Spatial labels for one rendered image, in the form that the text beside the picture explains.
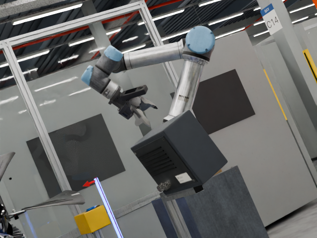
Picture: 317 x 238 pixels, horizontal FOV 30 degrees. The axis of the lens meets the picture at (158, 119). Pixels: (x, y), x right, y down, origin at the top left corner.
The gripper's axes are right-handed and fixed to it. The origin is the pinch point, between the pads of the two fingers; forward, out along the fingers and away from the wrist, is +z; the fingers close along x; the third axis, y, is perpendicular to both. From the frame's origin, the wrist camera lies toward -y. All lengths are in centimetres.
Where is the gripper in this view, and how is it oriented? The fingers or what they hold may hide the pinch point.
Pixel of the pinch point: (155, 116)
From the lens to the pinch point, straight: 253.3
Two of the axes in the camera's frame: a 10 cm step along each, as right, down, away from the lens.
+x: -2.1, 5.2, -8.3
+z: 8.1, 5.7, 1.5
